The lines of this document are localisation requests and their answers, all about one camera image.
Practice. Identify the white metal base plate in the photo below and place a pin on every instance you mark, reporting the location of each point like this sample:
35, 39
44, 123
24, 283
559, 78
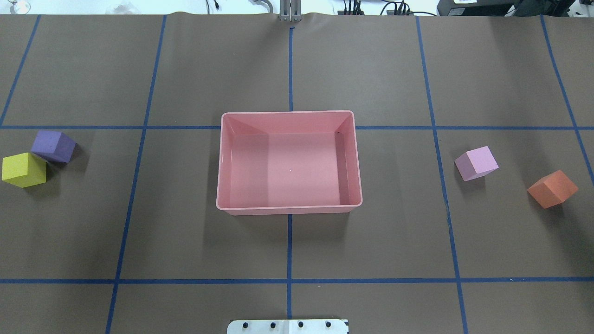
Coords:
289, 326

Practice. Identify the grey metal camera post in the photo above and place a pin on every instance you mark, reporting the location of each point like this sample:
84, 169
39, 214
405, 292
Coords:
290, 11

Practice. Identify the purple foam block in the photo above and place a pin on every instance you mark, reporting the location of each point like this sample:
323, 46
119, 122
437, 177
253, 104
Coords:
53, 146

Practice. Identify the pink plastic bin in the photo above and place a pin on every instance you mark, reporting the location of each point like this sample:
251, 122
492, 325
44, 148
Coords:
300, 162

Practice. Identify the orange foam block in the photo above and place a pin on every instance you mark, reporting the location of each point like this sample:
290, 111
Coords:
553, 189

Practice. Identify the yellow foam block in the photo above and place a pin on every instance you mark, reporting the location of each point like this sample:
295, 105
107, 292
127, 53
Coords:
23, 170

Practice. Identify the pink foam block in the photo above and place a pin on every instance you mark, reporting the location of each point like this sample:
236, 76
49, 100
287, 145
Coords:
476, 163

